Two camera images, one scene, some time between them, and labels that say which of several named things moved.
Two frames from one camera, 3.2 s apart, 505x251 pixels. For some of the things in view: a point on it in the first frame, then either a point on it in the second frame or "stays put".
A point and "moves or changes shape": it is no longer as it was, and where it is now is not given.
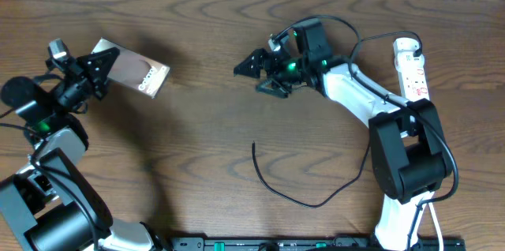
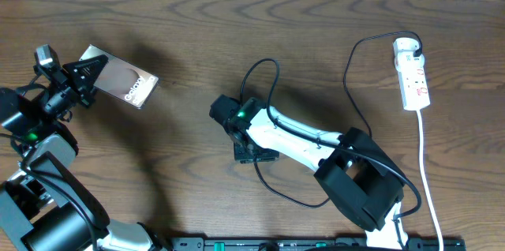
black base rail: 314,244 stays put
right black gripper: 258,57 → 241,157
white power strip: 411,69 stays put
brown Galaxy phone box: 134,70 moves or changes shape
